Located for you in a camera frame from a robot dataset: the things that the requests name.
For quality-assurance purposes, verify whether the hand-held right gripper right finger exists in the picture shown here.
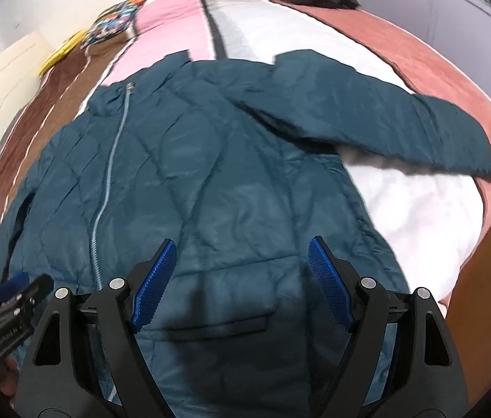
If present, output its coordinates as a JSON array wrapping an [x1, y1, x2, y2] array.
[[307, 236, 471, 418]]

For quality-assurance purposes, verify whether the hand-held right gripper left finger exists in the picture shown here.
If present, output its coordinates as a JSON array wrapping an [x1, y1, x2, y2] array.
[[14, 239, 177, 418]]

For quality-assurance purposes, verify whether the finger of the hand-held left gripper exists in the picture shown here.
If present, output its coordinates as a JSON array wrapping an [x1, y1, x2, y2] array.
[[0, 271, 31, 302]]

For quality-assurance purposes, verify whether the teal quilted jacket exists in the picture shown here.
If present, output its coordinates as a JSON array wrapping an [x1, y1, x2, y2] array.
[[0, 50, 491, 418]]

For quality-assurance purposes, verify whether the person's left hand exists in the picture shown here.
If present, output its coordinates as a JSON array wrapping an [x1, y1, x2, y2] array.
[[0, 348, 24, 407]]

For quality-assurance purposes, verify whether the cream headboard panel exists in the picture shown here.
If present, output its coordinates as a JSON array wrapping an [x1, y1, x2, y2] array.
[[0, 30, 55, 184]]

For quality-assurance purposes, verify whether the yellow flat item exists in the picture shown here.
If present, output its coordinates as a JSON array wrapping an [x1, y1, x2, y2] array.
[[39, 30, 89, 77]]

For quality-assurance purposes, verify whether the colour-block striped bed blanket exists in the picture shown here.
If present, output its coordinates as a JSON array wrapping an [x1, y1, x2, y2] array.
[[0, 0, 491, 310]]

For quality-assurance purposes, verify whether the colourful printed pillow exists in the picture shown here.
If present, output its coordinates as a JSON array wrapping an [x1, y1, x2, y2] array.
[[81, 0, 148, 48]]

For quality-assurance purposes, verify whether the white wardrobe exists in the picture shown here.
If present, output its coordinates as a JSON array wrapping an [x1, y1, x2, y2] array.
[[356, 0, 491, 109]]

